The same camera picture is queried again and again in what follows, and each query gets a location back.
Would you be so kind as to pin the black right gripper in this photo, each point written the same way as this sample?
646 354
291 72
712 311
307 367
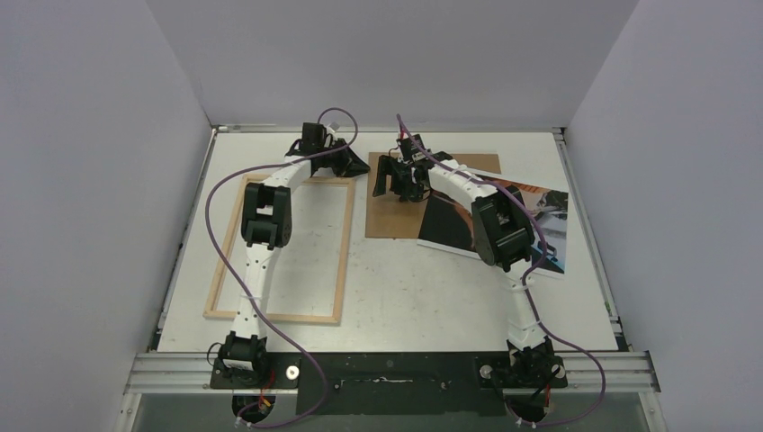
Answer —
397 173

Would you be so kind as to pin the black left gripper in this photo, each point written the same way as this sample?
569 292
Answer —
354 166

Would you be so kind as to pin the glossy photo print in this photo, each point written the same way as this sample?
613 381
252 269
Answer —
447 226

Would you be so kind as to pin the white wooden picture frame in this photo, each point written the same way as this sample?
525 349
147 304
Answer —
310 274

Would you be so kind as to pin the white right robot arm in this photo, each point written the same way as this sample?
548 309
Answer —
503 231

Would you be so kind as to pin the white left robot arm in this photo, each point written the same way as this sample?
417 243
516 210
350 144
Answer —
266 228

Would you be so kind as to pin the brown cardboard backing board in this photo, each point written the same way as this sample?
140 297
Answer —
389 218

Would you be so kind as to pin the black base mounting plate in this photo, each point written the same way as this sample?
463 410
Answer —
407 383

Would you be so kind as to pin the aluminium front rail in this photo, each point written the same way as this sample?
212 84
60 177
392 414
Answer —
190 373

